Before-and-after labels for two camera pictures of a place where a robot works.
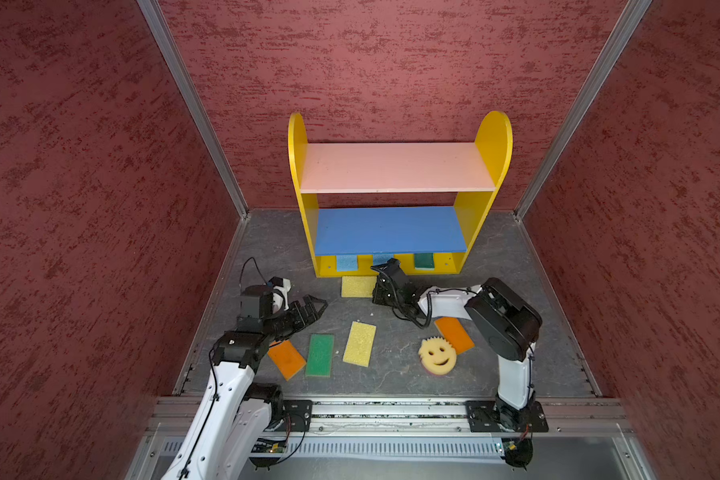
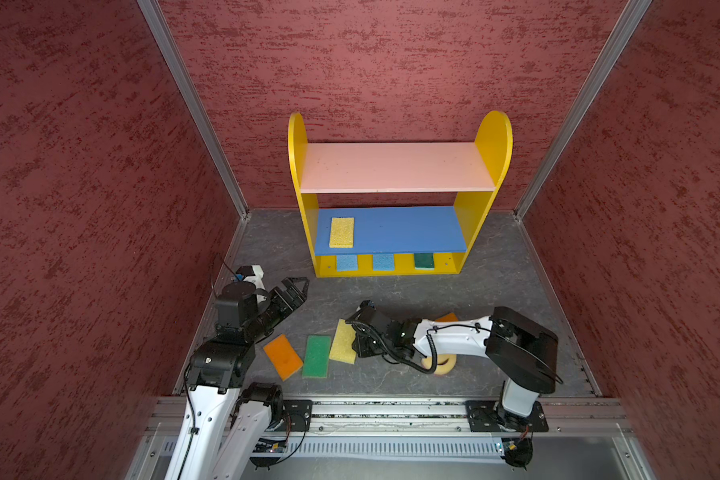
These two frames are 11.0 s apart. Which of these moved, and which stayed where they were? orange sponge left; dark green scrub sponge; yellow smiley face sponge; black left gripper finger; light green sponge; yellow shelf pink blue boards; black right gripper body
Moved: black left gripper finger; black right gripper body
Stayed: yellow shelf pink blue boards; orange sponge left; dark green scrub sponge; yellow smiley face sponge; light green sponge
